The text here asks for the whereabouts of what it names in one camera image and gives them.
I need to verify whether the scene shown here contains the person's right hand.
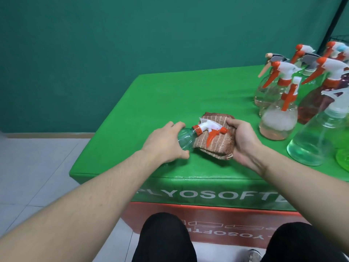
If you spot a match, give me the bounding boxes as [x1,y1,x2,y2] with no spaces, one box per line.
[226,118,269,176]

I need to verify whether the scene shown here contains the person's left leg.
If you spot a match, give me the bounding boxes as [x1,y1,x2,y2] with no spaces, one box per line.
[132,212,197,262]

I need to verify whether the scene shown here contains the cluster of assorted spray bottles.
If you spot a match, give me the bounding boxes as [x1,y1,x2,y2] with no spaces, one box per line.
[254,41,349,173]

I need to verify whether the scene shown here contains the person's right leg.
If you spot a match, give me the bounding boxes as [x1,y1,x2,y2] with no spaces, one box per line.
[260,222,349,262]

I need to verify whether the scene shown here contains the black wire rack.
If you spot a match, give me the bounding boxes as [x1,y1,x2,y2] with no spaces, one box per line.
[329,35,349,47]

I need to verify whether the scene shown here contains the green soft plyo box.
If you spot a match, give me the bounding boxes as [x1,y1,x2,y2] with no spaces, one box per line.
[69,65,349,212]

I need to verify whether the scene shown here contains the brown striped cloth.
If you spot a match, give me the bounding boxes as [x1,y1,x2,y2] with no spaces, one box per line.
[194,112,236,161]

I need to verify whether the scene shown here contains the person's right forearm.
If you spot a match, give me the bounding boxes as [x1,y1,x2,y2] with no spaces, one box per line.
[258,148,349,255]

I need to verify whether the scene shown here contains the person's leg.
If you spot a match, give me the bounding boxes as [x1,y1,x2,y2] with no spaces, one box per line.
[132,212,197,262]
[260,222,349,262]

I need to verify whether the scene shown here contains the red soft plyo box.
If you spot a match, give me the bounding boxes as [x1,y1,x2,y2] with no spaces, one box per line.
[121,202,312,249]

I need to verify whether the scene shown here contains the black metal pole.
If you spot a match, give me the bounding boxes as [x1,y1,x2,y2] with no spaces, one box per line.
[325,0,349,50]

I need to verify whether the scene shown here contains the grey shoe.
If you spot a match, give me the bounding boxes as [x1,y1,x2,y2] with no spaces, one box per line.
[241,249,262,262]

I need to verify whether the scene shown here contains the clear green trigger spray bottle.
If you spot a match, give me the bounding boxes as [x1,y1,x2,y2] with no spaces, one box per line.
[177,118,228,152]

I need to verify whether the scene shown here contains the person's left forearm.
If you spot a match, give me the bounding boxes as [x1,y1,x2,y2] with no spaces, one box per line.
[0,149,154,262]

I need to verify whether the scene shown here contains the person's left hand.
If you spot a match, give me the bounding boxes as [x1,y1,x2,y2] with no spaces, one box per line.
[141,121,190,164]

